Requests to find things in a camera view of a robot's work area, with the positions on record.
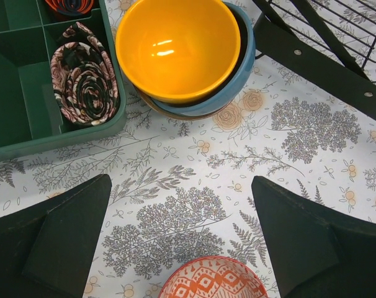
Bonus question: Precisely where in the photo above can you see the floral table cloth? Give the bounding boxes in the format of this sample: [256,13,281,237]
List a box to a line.
[0,1,376,297]

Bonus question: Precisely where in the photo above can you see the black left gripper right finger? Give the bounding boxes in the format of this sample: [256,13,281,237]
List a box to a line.
[251,176,376,297]

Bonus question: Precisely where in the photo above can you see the yellow bowl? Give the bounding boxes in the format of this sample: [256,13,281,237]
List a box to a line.
[115,1,241,104]

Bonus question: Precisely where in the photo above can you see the blue bowl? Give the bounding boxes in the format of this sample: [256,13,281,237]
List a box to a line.
[153,3,256,116]

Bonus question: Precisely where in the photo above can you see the black wire dish rack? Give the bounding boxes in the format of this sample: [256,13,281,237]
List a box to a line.
[254,1,376,120]

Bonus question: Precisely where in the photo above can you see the orange navy rolled tie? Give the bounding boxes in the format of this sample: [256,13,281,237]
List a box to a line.
[45,0,94,17]

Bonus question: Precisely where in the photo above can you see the red patterned white bowl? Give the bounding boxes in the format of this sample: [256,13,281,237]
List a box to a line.
[159,256,267,298]

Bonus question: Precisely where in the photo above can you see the floral black rolled tie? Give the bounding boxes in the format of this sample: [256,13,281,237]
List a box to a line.
[50,22,120,127]

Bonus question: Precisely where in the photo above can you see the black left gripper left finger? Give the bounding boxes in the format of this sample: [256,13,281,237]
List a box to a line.
[0,174,112,297]

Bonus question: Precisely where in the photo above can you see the green plastic organizer tray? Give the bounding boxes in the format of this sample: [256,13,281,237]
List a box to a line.
[0,1,126,161]

